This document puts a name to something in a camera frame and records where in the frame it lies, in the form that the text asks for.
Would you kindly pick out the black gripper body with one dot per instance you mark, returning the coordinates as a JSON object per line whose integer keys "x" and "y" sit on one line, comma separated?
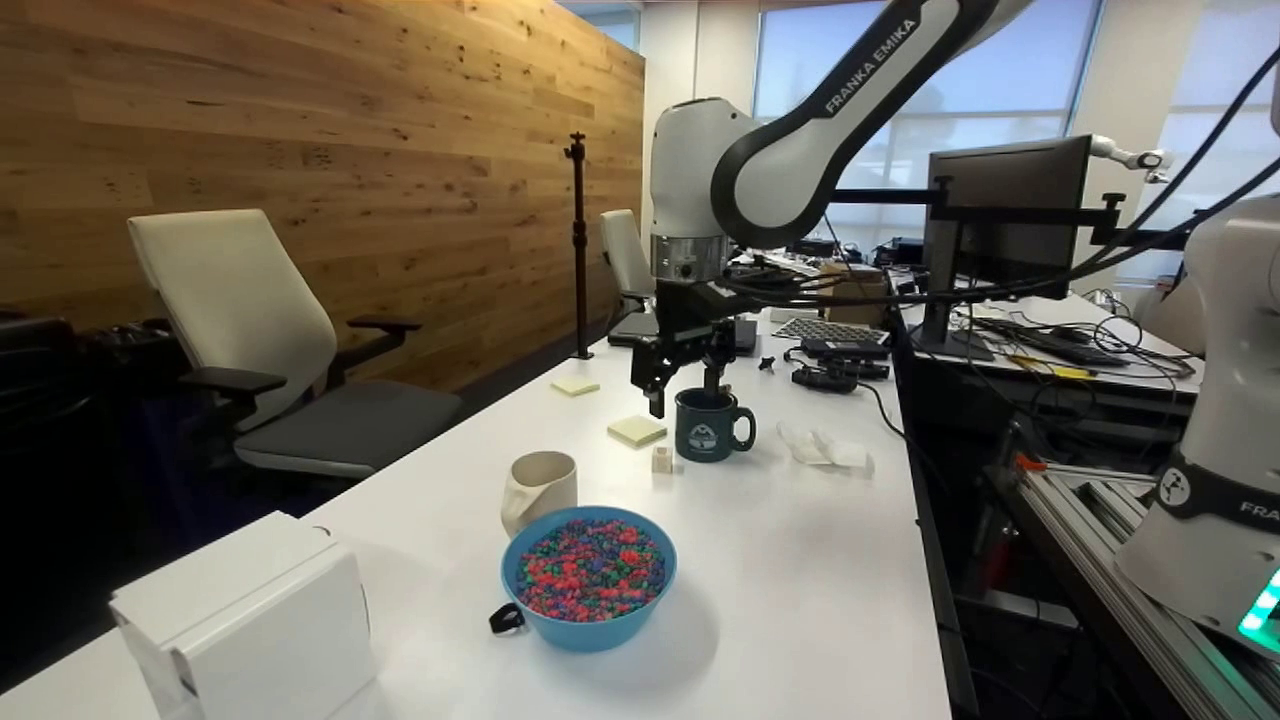
{"x": 695, "y": 313}

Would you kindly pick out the black computer monitor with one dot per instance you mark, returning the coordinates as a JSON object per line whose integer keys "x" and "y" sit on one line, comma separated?
{"x": 1015, "y": 206}

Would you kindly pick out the aluminium rail frame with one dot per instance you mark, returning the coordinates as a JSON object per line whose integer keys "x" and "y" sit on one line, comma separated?
{"x": 1133, "y": 575}

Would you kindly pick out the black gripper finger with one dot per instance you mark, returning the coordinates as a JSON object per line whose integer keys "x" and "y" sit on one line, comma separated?
{"x": 652, "y": 383}
{"x": 721, "y": 367}

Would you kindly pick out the clear plastic piece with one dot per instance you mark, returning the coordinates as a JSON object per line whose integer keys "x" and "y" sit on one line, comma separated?
{"x": 832, "y": 449}

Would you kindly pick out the small white block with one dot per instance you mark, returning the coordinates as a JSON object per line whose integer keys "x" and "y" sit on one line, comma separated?
{"x": 660, "y": 461}

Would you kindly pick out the small white office chair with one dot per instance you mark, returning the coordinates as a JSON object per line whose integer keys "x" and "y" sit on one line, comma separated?
{"x": 625, "y": 254}

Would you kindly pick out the blue bowl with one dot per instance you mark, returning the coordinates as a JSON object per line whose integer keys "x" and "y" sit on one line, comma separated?
{"x": 584, "y": 629}

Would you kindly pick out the cream ceramic mug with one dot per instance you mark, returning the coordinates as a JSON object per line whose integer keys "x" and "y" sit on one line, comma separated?
{"x": 538, "y": 488}

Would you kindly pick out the black desk devices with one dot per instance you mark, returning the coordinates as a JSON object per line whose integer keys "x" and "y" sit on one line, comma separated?
{"x": 843, "y": 361}

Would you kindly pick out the colourful beads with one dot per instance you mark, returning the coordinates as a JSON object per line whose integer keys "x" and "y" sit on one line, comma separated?
{"x": 589, "y": 566}

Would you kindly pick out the yellow sticky note pad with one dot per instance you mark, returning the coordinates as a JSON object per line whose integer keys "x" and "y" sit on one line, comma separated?
{"x": 639, "y": 429}

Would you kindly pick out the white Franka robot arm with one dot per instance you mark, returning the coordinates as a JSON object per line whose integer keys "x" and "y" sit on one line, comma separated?
{"x": 800, "y": 162}

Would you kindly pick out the black keyboard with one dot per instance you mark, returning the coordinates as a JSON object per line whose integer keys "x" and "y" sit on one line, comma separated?
{"x": 1053, "y": 340}

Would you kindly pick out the white box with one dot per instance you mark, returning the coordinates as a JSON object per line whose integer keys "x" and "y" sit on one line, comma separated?
{"x": 255, "y": 624}

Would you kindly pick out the large white office chair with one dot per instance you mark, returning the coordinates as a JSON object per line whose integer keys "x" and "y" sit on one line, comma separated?
{"x": 225, "y": 292}

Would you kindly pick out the small black clip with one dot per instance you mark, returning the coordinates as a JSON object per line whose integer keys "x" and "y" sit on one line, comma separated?
{"x": 504, "y": 617}

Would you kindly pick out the pale sticky note pad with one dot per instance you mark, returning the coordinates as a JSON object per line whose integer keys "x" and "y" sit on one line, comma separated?
{"x": 573, "y": 386}

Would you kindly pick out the dark blue mug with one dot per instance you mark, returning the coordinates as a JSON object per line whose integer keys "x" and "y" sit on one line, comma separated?
{"x": 705, "y": 429}

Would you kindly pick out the black tripod pole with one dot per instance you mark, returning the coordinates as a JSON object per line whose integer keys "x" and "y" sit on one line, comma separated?
{"x": 576, "y": 241}

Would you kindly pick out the dark closed laptop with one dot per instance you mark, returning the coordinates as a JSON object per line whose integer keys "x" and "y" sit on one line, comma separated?
{"x": 625, "y": 330}

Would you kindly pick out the cardboard box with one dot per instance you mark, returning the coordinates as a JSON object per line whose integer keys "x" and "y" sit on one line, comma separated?
{"x": 855, "y": 292}

